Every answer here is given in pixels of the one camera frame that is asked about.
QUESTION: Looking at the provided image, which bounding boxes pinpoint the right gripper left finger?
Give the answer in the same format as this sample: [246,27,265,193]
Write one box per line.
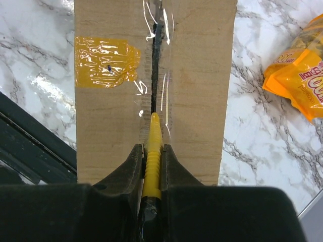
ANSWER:
[1,144,142,241]

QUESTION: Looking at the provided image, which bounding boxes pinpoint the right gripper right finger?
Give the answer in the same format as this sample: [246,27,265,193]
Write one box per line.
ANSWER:
[161,145,306,241]

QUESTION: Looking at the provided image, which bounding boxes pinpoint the yellow utility knife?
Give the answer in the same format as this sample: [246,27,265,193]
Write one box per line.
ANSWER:
[137,112,163,241]

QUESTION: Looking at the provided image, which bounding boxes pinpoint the brown cardboard express box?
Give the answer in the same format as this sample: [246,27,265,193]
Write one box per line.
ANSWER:
[74,1,237,185]

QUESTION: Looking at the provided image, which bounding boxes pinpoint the orange snack bag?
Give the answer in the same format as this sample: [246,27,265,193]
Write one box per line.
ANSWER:
[262,15,322,122]

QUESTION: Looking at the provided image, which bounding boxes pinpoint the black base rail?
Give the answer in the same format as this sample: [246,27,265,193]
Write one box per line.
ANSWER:
[1,94,77,184]

